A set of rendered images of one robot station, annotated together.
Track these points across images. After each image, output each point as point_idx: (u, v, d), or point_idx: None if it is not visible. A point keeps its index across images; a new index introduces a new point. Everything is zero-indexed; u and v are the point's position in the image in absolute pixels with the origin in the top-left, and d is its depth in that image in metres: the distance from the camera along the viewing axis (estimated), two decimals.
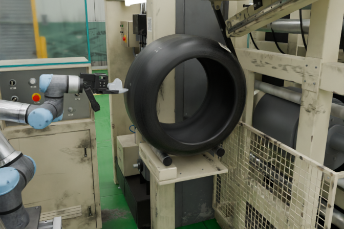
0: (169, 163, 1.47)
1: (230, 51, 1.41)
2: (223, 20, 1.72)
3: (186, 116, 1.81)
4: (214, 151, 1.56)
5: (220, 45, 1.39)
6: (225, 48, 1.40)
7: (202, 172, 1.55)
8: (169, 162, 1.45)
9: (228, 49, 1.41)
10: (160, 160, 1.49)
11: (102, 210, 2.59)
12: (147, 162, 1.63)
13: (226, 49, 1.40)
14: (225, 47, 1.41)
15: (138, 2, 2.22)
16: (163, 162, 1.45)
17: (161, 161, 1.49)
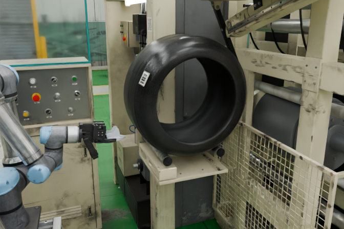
0: (162, 160, 1.46)
1: (149, 73, 1.30)
2: (223, 20, 1.72)
3: (186, 116, 1.81)
4: (221, 147, 1.57)
5: (142, 85, 1.31)
6: (145, 79, 1.30)
7: (202, 172, 1.55)
8: (166, 162, 1.45)
9: (147, 75, 1.30)
10: (166, 153, 1.49)
11: (102, 210, 2.59)
12: (147, 162, 1.63)
13: (146, 78, 1.30)
14: (144, 78, 1.31)
15: (138, 2, 2.22)
16: (171, 158, 1.46)
17: (165, 153, 1.49)
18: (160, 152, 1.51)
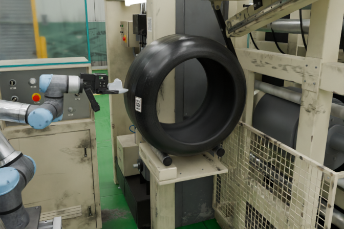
0: (163, 163, 1.46)
1: (141, 99, 1.31)
2: (223, 20, 1.72)
3: (186, 116, 1.81)
4: (217, 146, 1.56)
5: (139, 111, 1.33)
6: (140, 105, 1.32)
7: (202, 172, 1.55)
8: (167, 163, 1.45)
9: (140, 101, 1.32)
10: (162, 153, 1.49)
11: (102, 210, 2.59)
12: (147, 162, 1.63)
13: (140, 104, 1.32)
14: (138, 104, 1.33)
15: (138, 2, 2.22)
16: (168, 157, 1.45)
17: (162, 155, 1.48)
18: (158, 154, 1.51)
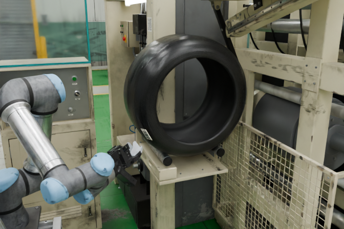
0: (163, 159, 1.45)
1: (145, 130, 1.35)
2: (223, 20, 1.72)
3: (186, 116, 1.81)
4: (220, 146, 1.57)
5: (150, 139, 1.38)
6: (148, 135, 1.37)
7: (202, 172, 1.55)
8: (166, 162, 1.45)
9: (146, 132, 1.36)
10: (166, 153, 1.50)
11: (102, 210, 2.59)
12: (147, 162, 1.63)
13: (148, 134, 1.36)
14: (146, 134, 1.37)
15: (138, 2, 2.22)
16: (171, 159, 1.46)
17: (166, 153, 1.49)
18: (161, 151, 1.51)
